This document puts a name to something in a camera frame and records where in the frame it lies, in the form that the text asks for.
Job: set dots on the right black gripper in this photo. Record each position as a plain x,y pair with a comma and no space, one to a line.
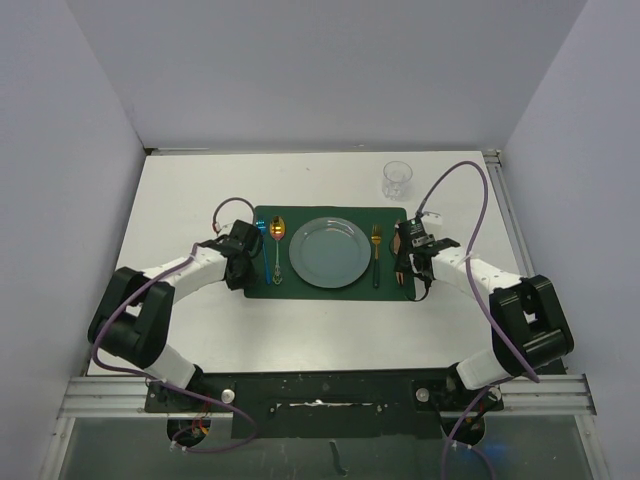
403,265

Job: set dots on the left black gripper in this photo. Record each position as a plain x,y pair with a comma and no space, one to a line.
237,284

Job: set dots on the blue plastic spoon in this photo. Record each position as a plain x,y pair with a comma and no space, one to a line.
261,225

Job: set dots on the copper knife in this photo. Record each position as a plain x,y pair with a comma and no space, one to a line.
396,244

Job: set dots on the gold iridescent spoon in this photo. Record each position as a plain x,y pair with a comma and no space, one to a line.
277,230

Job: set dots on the dark green placemat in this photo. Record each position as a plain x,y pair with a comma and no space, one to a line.
293,287

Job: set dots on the gold fork green handle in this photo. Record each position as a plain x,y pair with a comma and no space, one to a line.
376,237

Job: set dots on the clear plastic cup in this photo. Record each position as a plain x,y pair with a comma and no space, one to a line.
397,176

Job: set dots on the teal round plate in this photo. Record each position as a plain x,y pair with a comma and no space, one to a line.
329,252

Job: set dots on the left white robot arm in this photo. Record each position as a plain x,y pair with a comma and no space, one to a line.
133,317

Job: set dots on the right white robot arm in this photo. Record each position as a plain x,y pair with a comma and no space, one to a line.
529,329

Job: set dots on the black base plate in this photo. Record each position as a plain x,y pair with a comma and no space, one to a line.
323,405

